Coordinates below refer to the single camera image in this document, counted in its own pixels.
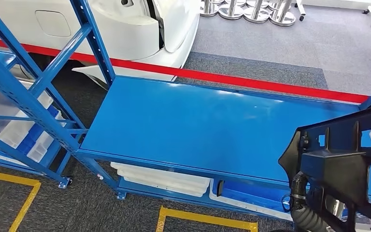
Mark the red barrier belt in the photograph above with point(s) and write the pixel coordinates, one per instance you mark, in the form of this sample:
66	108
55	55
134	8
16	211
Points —
236	79

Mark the yellow floor tape square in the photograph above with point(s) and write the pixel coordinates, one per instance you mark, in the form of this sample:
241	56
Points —
204	217
9	178

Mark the black plastic plate frame part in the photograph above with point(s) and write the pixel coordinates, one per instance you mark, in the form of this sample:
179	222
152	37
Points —
332	169

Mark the chrome stanchion post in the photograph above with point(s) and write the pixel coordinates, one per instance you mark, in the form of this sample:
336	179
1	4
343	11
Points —
282	20
256	17
230	14
209	12

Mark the blue metal shelf rack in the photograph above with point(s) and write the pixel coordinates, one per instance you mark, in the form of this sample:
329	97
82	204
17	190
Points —
188	121
64	182

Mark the black curved plastic part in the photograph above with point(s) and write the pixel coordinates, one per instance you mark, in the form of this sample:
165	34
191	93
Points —
220	189

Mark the white car body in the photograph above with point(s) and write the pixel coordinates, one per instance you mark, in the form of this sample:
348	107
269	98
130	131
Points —
128	32

